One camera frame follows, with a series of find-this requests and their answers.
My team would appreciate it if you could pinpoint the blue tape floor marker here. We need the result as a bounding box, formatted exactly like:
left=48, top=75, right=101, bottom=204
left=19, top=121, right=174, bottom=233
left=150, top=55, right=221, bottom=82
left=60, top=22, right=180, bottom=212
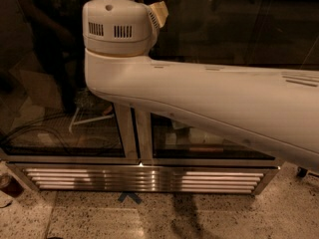
left=118, top=192, right=142, bottom=204

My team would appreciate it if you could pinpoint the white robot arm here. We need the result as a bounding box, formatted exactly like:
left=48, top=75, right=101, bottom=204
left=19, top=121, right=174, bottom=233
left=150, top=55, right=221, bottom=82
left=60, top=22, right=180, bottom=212
left=82, top=0, right=319, bottom=171

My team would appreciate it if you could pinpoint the small white block inside fridge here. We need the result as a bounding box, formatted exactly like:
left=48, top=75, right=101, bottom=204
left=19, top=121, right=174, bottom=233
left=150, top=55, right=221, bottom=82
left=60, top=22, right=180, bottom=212
left=165, top=132, right=176, bottom=145

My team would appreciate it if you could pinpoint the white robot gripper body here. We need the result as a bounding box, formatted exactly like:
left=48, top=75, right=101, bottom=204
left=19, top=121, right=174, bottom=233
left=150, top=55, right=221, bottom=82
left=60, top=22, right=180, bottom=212
left=144, top=5, right=160, bottom=56

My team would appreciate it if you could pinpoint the stainless glass door refrigerator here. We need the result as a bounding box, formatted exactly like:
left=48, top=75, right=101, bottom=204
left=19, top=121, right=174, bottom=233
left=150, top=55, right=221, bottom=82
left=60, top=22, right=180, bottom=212
left=1, top=0, right=319, bottom=194

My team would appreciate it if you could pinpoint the black caster wheel cart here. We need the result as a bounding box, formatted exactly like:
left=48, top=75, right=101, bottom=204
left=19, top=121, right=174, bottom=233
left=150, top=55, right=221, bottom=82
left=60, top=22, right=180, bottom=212
left=296, top=167, right=308, bottom=178

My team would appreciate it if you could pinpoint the brown object at left edge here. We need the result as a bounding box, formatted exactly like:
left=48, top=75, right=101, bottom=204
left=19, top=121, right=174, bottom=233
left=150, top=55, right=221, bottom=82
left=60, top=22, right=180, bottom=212
left=0, top=173, right=24, bottom=197

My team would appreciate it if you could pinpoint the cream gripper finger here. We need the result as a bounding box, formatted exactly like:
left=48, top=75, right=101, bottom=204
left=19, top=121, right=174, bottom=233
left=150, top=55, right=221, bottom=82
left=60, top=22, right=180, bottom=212
left=149, top=1, right=168, bottom=29

